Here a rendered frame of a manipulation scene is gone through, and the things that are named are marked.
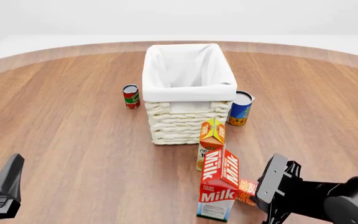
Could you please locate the black grey right gripper body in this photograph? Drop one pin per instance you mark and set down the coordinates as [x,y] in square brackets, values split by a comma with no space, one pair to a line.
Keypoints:
[272,179]

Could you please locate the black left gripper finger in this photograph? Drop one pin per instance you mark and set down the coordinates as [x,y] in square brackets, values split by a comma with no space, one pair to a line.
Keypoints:
[8,179]

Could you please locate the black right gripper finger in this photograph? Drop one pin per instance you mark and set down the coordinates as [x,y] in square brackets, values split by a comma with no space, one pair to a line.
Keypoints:
[275,217]

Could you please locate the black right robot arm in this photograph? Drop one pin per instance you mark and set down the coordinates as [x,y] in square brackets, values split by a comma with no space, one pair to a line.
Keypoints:
[343,200]

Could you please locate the red orange butter box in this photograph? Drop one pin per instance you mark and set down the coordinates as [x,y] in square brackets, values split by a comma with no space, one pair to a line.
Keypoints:
[246,190]

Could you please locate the white wicker basket cloth lining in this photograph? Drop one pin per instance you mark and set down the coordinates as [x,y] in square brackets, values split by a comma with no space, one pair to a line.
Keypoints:
[185,70]

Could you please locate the red white milk carton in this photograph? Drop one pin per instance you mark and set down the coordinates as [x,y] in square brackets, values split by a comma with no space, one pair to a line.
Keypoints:
[217,193]

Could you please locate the orange juice carton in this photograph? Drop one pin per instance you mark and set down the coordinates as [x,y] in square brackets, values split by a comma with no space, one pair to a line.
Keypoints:
[211,133]

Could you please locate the blue food can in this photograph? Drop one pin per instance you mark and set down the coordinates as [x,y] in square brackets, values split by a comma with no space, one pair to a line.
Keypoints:
[240,109]

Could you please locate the red tomato sauce can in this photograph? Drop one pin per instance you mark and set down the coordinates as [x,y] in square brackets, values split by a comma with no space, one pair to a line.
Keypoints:
[131,98]

